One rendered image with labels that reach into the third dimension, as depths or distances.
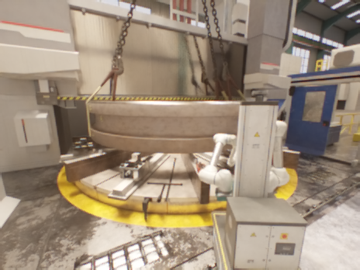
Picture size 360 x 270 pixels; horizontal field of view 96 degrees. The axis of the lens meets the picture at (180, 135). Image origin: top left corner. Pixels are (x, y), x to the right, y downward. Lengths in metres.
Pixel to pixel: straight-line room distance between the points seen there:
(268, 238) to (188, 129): 2.00
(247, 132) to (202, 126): 1.46
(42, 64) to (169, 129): 2.32
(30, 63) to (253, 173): 3.58
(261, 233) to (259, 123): 0.94
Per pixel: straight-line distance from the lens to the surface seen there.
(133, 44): 5.82
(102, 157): 3.80
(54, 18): 4.23
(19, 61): 3.71
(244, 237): 1.66
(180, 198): 2.71
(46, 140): 5.31
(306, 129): 7.24
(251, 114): 1.71
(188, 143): 2.91
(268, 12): 7.14
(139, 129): 3.20
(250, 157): 1.80
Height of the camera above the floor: 1.79
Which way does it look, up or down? 12 degrees down
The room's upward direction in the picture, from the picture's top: straight up
